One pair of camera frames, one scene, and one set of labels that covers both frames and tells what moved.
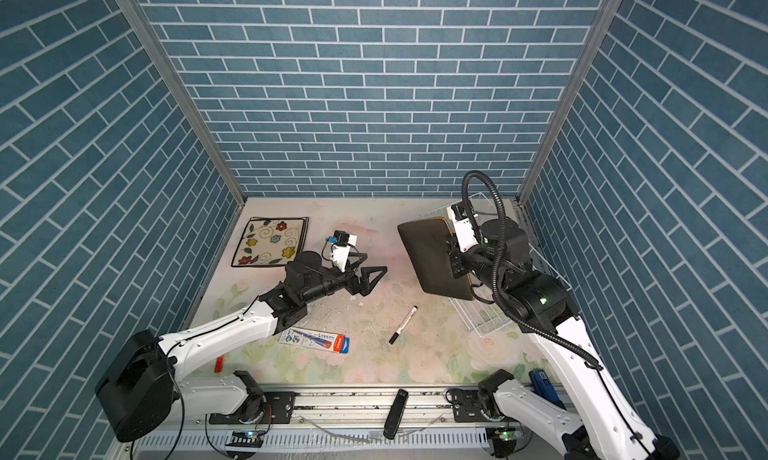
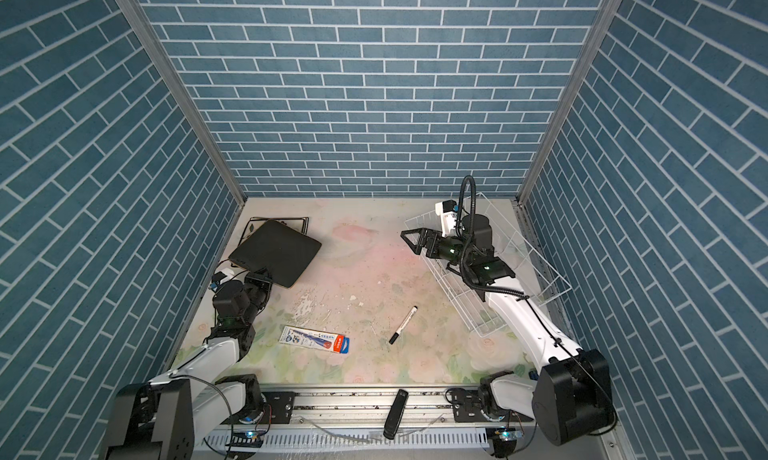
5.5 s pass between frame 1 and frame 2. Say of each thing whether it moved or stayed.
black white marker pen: stayed
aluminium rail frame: stayed
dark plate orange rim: moved
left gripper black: moved
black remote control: stayed
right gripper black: moved
